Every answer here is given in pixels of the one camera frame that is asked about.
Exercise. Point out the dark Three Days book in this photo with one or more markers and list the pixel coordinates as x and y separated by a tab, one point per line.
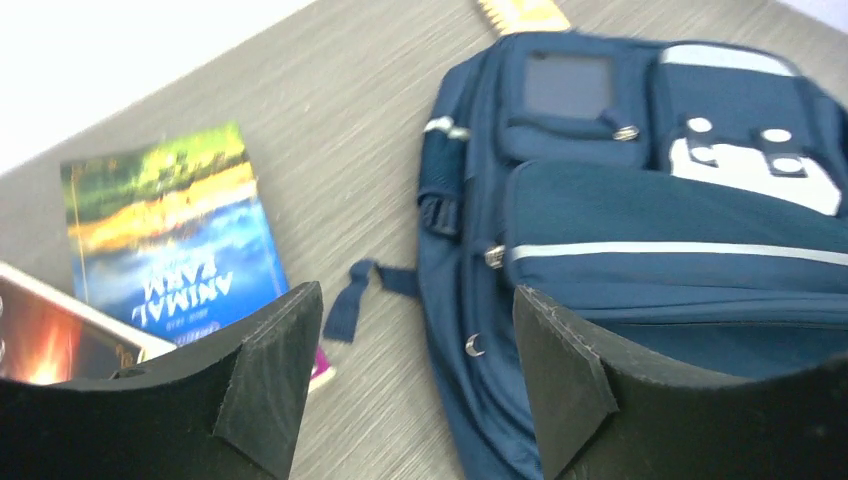
49	337

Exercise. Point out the navy blue student backpack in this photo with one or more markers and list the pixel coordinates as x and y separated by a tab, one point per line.
688	196

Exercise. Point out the blue Animal Farm book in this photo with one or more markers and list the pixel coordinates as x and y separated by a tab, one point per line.
172	238

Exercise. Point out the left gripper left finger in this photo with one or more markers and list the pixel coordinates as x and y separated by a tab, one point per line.
228	406

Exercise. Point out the orange small notebook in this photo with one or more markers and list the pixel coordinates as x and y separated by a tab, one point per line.
514	16

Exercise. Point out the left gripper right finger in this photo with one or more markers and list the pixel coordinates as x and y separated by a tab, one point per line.
605	407

